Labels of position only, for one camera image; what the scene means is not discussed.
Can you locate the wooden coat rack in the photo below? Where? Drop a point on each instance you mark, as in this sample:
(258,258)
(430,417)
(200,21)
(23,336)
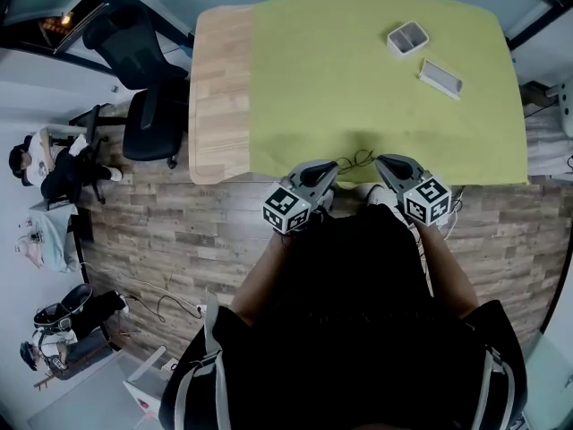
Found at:
(76,367)

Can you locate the white rounded device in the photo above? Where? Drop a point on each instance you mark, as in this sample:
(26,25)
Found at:
(565,105)

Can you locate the thin-framed eyeglasses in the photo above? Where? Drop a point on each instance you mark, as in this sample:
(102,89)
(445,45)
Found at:
(356,159)

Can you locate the person's white shoe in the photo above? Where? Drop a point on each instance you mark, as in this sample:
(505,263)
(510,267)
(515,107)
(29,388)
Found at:
(376,194)
(329,200)

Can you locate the white divided container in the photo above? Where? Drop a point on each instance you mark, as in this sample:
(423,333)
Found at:
(408,39)

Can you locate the black mesh office chair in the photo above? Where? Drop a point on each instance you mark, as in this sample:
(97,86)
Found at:
(152,123)

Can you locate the pale blue cloth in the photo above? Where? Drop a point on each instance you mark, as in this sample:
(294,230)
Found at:
(56,240)

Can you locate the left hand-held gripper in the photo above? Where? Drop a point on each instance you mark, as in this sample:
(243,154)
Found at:
(286,208)

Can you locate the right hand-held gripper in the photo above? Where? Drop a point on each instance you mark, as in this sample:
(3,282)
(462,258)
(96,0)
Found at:
(427,200)

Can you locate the white lace cloth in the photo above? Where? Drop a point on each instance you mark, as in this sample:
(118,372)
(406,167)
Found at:
(548,146)

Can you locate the person's left forearm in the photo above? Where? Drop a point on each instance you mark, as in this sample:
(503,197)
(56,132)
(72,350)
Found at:
(259,280)

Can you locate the white oblong tray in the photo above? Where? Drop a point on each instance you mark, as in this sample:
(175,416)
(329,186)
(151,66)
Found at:
(441,79)

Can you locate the black flat box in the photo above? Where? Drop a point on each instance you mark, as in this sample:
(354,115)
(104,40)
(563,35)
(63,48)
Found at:
(85,226)

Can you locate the wooden table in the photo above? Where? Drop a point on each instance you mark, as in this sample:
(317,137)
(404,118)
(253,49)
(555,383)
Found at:
(219,97)

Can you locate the green tablecloth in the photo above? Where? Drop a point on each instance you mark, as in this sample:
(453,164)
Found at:
(336,92)

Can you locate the person's right white shoe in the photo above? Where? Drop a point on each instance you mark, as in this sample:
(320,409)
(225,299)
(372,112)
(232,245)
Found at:
(376,194)

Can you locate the white cabinet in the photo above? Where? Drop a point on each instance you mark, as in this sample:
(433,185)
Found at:
(147,388)

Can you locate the person's left white shoe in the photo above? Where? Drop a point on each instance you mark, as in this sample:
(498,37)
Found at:
(329,200)

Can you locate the person's right forearm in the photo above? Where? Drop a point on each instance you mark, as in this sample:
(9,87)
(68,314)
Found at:
(450,271)

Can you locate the person's black shirt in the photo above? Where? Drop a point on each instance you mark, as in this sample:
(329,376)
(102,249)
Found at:
(349,338)

